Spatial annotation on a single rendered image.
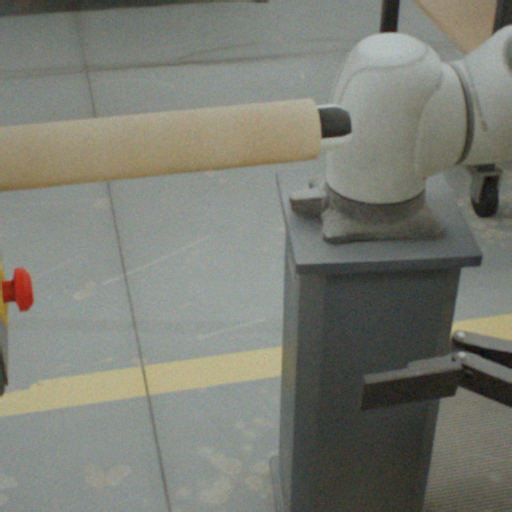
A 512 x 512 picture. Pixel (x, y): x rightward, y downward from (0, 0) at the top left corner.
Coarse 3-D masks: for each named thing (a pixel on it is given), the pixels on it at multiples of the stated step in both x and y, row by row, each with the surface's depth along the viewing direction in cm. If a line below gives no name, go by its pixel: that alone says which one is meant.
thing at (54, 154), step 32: (0, 128) 46; (32, 128) 46; (64, 128) 46; (96, 128) 47; (128, 128) 47; (160, 128) 47; (192, 128) 47; (224, 128) 48; (256, 128) 48; (288, 128) 48; (320, 128) 48; (0, 160) 45; (32, 160) 46; (64, 160) 46; (96, 160) 46; (128, 160) 47; (160, 160) 47; (192, 160) 48; (224, 160) 48; (256, 160) 49; (288, 160) 49
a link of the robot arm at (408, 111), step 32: (352, 64) 132; (384, 64) 129; (416, 64) 129; (448, 64) 138; (352, 96) 131; (384, 96) 129; (416, 96) 129; (448, 96) 132; (352, 128) 133; (384, 128) 131; (416, 128) 132; (448, 128) 133; (352, 160) 135; (384, 160) 133; (416, 160) 135; (448, 160) 137; (352, 192) 138; (384, 192) 137; (416, 192) 140
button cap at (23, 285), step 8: (16, 272) 83; (24, 272) 83; (8, 280) 83; (16, 280) 82; (24, 280) 82; (8, 288) 83; (16, 288) 82; (24, 288) 82; (32, 288) 83; (8, 296) 83; (16, 296) 82; (24, 296) 82; (32, 296) 83; (16, 304) 83; (24, 304) 82; (32, 304) 84
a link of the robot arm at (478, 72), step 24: (480, 48) 135; (504, 48) 131; (456, 72) 136; (480, 72) 132; (504, 72) 129; (480, 96) 133; (504, 96) 130; (480, 120) 134; (504, 120) 132; (480, 144) 136; (504, 144) 136
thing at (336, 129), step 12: (324, 108) 49; (336, 108) 49; (324, 120) 49; (336, 120) 49; (348, 120) 49; (324, 132) 49; (336, 132) 49; (348, 132) 50; (324, 144) 49; (336, 144) 50
